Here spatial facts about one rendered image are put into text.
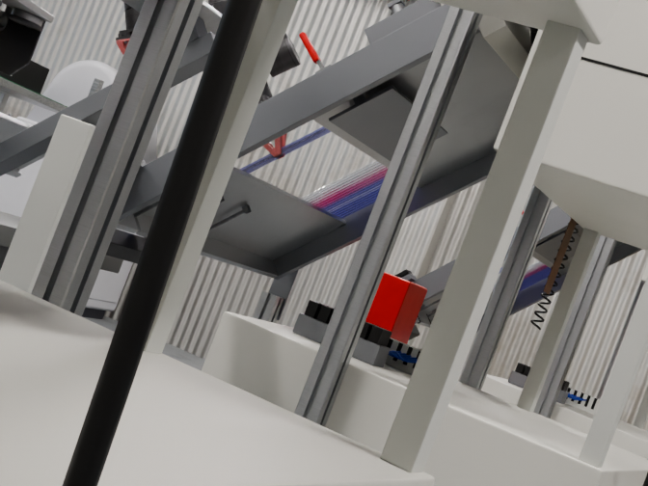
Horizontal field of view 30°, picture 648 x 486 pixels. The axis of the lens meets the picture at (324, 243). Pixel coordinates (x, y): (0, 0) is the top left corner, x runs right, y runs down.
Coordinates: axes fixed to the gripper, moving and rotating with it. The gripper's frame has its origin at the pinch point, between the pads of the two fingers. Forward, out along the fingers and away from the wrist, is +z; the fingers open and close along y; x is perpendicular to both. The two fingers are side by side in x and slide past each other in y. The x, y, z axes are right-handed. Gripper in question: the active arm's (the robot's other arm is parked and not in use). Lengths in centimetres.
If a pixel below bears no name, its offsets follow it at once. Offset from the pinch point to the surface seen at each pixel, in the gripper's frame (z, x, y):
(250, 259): 4.1, 25.7, 34.2
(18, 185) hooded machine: -191, 247, 323
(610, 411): 67, -39, -21
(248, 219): 2.0, 16.7, 17.8
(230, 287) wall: -113, 187, 404
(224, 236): 1.9, 23.9, 20.4
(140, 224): 3.9, 25.7, -10.2
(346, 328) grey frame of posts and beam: 41.3, -8.4, -25.6
